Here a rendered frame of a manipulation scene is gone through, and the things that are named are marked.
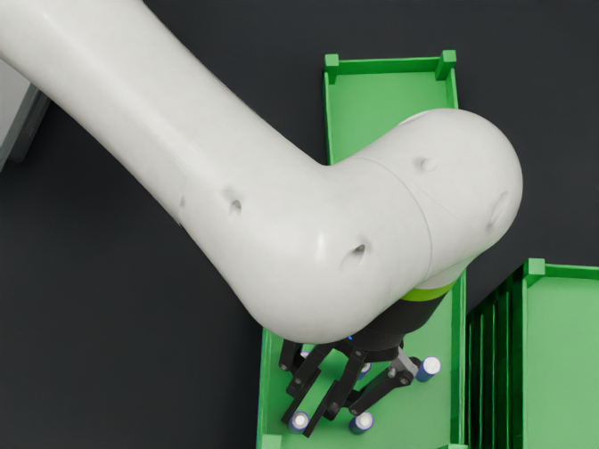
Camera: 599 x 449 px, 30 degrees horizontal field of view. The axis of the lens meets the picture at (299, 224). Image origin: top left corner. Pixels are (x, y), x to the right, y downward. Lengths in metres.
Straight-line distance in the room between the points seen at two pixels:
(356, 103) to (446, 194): 1.04
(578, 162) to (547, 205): 0.09
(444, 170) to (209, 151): 0.16
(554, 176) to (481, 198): 1.03
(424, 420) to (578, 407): 0.27
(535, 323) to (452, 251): 0.64
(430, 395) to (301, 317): 0.51
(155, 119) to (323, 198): 0.13
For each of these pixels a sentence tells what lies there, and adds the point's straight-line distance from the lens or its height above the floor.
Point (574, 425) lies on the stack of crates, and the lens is 1.39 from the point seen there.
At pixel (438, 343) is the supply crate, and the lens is 1.20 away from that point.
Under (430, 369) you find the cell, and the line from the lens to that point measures 1.12.
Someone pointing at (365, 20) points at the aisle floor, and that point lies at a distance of 1.83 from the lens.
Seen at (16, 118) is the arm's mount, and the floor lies 0.31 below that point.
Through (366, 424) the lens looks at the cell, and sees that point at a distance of 1.11.
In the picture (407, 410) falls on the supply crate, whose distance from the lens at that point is 1.18.
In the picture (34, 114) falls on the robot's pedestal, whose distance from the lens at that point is 1.76.
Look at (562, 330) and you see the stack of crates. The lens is 1.40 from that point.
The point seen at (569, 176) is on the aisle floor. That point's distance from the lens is 1.80.
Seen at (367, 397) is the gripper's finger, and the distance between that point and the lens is 1.01.
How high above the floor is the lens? 1.65
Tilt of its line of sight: 75 degrees down
